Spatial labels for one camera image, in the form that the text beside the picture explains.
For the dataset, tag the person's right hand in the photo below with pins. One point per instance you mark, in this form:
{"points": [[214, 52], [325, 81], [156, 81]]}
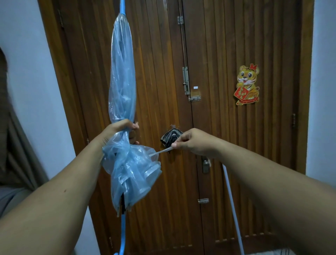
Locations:
{"points": [[200, 143]]}

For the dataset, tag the person's left hand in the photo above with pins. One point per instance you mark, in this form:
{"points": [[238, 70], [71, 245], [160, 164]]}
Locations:
{"points": [[116, 127]]}

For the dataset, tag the person's right thumb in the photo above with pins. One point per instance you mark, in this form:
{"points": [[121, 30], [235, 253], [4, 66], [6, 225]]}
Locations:
{"points": [[179, 145]]}

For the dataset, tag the person's left fingers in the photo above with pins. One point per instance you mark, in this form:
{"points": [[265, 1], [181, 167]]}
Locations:
{"points": [[134, 132]]}

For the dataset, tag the blue transparent umbrella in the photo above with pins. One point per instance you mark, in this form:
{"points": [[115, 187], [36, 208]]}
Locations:
{"points": [[123, 78]]}

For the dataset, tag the person's right forearm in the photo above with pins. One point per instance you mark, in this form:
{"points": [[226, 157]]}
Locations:
{"points": [[275, 197]]}

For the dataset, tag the person's left forearm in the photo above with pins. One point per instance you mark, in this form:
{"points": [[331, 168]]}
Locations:
{"points": [[52, 202]]}

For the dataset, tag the striped dark cloth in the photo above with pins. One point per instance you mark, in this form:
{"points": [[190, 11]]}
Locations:
{"points": [[170, 136]]}

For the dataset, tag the silver padlock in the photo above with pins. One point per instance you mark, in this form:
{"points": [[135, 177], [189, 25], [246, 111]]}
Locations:
{"points": [[206, 166]]}

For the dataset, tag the metal door hasp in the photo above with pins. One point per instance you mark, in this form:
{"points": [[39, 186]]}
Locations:
{"points": [[194, 98]]}

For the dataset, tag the brown wooden door leaf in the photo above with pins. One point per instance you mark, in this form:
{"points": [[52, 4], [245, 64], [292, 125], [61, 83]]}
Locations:
{"points": [[236, 39], [157, 78]]}

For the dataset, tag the small metal door latch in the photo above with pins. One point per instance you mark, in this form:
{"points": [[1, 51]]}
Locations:
{"points": [[203, 201]]}

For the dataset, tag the long metal door bolt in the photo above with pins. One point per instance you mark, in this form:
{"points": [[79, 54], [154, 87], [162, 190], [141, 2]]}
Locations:
{"points": [[185, 78]]}

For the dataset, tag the white pole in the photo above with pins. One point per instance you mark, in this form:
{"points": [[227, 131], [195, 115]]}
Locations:
{"points": [[232, 205]]}

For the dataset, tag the yellow tiger door sticker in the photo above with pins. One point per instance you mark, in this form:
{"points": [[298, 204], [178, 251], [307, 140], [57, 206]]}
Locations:
{"points": [[247, 84]]}

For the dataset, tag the brown curtain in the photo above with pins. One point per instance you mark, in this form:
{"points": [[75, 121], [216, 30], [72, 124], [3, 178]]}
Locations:
{"points": [[18, 147]]}

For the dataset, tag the small metal door hinge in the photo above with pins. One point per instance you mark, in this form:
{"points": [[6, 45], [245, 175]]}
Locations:
{"points": [[294, 120]]}

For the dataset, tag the grey cushion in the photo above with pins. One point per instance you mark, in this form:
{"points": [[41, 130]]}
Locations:
{"points": [[10, 198]]}

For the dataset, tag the brown wooden door frame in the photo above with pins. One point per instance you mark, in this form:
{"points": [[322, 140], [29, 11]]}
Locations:
{"points": [[305, 78]]}

